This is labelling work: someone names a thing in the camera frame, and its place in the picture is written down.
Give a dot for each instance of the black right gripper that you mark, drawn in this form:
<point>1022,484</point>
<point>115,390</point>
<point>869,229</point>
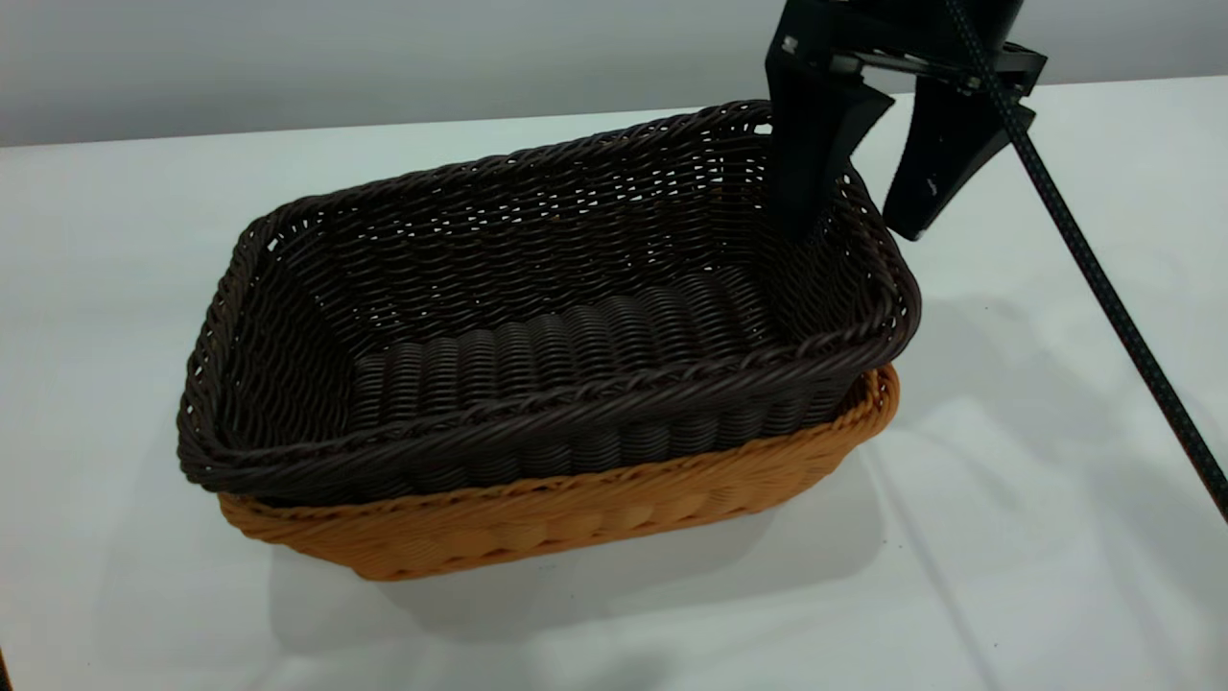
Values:
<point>911,34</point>

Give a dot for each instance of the dark brown wicker basket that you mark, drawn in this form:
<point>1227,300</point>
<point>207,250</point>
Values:
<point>576,441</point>

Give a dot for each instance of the orange-tan wicker basket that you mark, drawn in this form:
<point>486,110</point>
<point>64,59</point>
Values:
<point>528,528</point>

